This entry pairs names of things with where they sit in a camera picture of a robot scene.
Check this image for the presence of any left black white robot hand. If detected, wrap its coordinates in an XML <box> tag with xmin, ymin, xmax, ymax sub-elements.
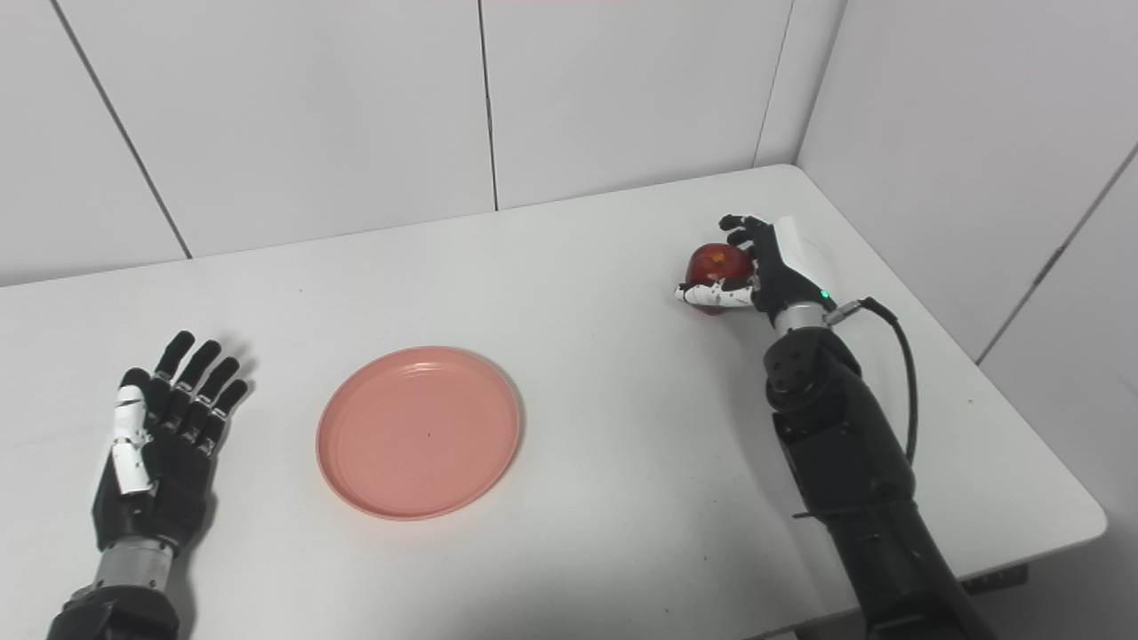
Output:
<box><xmin>92</xmin><ymin>331</ymin><xmax>250</xmax><ymax>556</ymax></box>

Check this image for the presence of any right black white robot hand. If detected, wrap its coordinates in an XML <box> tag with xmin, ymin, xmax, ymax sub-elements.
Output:
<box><xmin>674</xmin><ymin>213</ymin><xmax>838</xmax><ymax>333</ymax></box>

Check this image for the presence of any red apple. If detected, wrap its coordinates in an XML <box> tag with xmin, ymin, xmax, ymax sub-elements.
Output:
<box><xmin>685</xmin><ymin>241</ymin><xmax>757</xmax><ymax>316</ymax></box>

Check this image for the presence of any pink round plate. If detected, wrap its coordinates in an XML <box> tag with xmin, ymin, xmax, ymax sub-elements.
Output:
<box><xmin>316</xmin><ymin>346</ymin><xmax>524</xmax><ymax>522</ymax></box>

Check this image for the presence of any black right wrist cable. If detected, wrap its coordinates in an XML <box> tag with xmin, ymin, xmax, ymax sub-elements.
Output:
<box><xmin>825</xmin><ymin>297</ymin><xmax>918</xmax><ymax>466</ymax></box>

